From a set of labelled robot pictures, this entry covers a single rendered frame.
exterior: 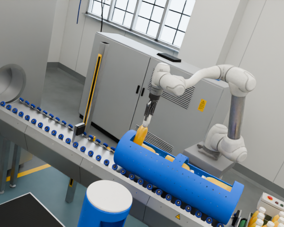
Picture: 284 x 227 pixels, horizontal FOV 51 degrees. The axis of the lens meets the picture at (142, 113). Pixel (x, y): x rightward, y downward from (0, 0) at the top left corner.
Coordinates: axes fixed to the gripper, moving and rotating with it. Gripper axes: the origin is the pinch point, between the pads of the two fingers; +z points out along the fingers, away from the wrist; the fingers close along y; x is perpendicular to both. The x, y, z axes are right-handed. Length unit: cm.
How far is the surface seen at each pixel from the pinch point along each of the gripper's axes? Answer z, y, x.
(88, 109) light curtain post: 29, -30, -69
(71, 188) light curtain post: 119, -30, -69
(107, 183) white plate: 34, 39, 2
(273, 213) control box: 35, -26, 101
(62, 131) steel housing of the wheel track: 44, -2, -71
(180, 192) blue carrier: 31, 13, 42
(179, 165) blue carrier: 16.7, 6.7, 33.6
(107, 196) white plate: 34, 49, 9
